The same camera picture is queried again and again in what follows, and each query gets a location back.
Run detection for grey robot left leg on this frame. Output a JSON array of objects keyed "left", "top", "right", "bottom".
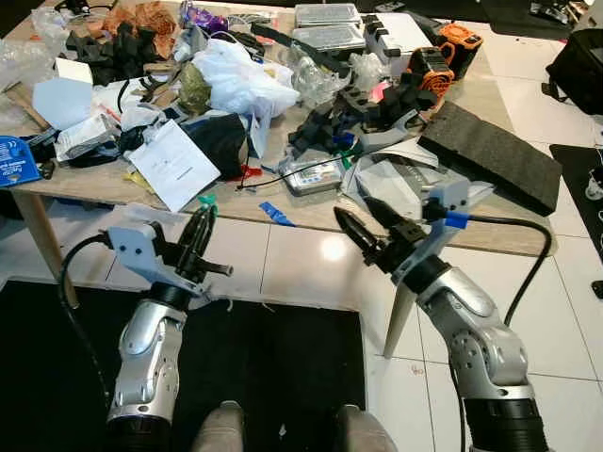
[{"left": 193, "top": 402, "right": 248, "bottom": 452}]

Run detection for blue tape piece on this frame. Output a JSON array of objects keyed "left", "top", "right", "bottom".
[{"left": 259, "top": 201, "right": 296, "bottom": 227}]

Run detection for pale blue envelope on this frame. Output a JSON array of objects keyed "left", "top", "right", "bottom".
[{"left": 31, "top": 77, "right": 95, "bottom": 131}]

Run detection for labelled plastic pouch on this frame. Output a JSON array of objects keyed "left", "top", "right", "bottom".
[{"left": 55, "top": 113, "right": 122, "bottom": 163}]

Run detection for grey robot leg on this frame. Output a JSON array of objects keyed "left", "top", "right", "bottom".
[
  {"left": 193, "top": 402, "right": 248, "bottom": 452},
  {"left": 334, "top": 405, "right": 397, "bottom": 452}
]

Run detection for clear plastic bag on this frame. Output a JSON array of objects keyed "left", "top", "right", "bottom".
[{"left": 0, "top": 38, "right": 57, "bottom": 91}]

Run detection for large black floor mat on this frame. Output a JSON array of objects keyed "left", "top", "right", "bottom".
[{"left": 0, "top": 278, "right": 368, "bottom": 452}]

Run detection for grey clamp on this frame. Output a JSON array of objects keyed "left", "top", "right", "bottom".
[{"left": 349, "top": 111, "right": 421, "bottom": 156}]

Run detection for grey robot right leg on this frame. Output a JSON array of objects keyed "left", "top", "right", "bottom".
[{"left": 334, "top": 405, "right": 397, "bottom": 452}]

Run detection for black strap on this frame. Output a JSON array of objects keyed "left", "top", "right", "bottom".
[{"left": 250, "top": 21, "right": 346, "bottom": 78}]

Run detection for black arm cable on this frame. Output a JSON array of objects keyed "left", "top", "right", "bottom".
[
  {"left": 462, "top": 215, "right": 555, "bottom": 327},
  {"left": 58, "top": 234, "right": 116, "bottom": 408}
]

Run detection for white paper scrap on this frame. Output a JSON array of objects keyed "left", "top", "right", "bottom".
[{"left": 187, "top": 281, "right": 236, "bottom": 309}]

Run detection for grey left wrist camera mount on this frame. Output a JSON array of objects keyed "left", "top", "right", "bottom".
[{"left": 106, "top": 223, "right": 204, "bottom": 300}]

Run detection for small digital scale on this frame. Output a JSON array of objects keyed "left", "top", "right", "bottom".
[{"left": 283, "top": 155, "right": 346, "bottom": 197}]

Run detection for thin black cable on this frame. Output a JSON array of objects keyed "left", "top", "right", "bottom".
[{"left": 236, "top": 155, "right": 359, "bottom": 193}]

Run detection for white rectangular box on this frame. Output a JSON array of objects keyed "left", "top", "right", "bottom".
[{"left": 363, "top": 11, "right": 439, "bottom": 63}]

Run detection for purple wrapper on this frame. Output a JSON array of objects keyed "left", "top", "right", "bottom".
[{"left": 179, "top": 0, "right": 229, "bottom": 34}]

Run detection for orange black tool battery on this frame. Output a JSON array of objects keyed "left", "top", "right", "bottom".
[
  {"left": 438, "top": 21, "right": 484, "bottom": 78},
  {"left": 407, "top": 47, "right": 456, "bottom": 101}
]

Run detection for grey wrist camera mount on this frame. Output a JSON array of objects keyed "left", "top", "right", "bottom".
[
  {"left": 391, "top": 179, "right": 472, "bottom": 283},
  {"left": 106, "top": 223, "right": 204, "bottom": 300}
]

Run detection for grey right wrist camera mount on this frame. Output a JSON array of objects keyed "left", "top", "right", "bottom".
[{"left": 391, "top": 179, "right": 472, "bottom": 283}]

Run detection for white plastic mailer bag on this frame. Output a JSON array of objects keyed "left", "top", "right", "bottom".
[{"left": 341, "top": 141, "right": 496, "bottom": 223}]

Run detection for crumpled clear plastic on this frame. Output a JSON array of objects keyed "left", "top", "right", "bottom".
[{"left": 287, "top": 42, "right": 355, "bottom": 106}]

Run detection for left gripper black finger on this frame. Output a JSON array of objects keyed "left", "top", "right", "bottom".
[
  {"left": 179, "top": 211, "right": 203, "bottom": 269},
  {"left": 196, "top": 207, "right": 218, "bottom": 276}
]

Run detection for black cloth bag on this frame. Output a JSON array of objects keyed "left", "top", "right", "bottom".
[{"left": 179, "top": 113, "right": 249, "bottom": 179}]

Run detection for clear plastic tray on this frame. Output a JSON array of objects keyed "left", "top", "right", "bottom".
[
  {"left": 294, "top": 3, "right": 364, "bottom": 27},
  {"left": 292, "top": 24, "right": 368, "bottom": 54}
]

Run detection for light wooden table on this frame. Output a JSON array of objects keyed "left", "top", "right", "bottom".
[{"left": 0, "top": 0, "right": 563, "bottom": 359}]

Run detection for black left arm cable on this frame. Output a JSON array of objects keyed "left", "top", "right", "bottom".
[{"left": 58, "top": 234, "right": 116, "bottom": 408}]

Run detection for white printed paper sheet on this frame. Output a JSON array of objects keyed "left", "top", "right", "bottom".
[{"left": 151, "top": 120, "right": 222, "bottom": 213}]

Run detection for small white box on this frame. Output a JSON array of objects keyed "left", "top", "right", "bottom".
[{"left": 54, "top": 56, "right": 95, "bottom": 86}]

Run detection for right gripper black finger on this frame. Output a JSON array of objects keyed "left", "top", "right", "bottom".
[
  {"left": 363, "top": 195, "right": 408, "bottom": 234},
  {"left": 334, "top": 206, "right": 380, "bottom": 252}
]

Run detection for orange brown netting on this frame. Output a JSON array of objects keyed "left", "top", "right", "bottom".
[{"left": 102, "top": 0, "right": 180, "bottom": 57}]

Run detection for black backpack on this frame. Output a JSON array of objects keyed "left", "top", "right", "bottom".
[{"left": 542, "top": 26, "right": 603, "bottom": 116}]

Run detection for black foam pad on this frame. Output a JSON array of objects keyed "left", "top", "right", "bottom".
[{"left": 417, "top": 101, "right": 563, "bottom": 216}]

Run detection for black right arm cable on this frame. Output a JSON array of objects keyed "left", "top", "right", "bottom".
[{"left": 462, "top": 215, "right": 555, "bottom": 327}]

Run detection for black foam pieces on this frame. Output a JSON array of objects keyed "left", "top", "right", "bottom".
[{"left": 61, "top": 21, "right": 161, "bottom": 86}]

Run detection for small black floor mat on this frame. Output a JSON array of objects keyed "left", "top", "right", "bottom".
[{"left": 549, "top": 143, "right": 603, "bottom": 257}]

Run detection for black gripper parts pile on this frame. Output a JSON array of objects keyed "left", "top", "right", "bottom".
[{"left": 287, "top": 71, "right": 439, "bottom": 157}]

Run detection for blue printed box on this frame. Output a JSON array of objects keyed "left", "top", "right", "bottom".
[{"left": 0, "top": 135, "right": 41, "bottom": 189}]

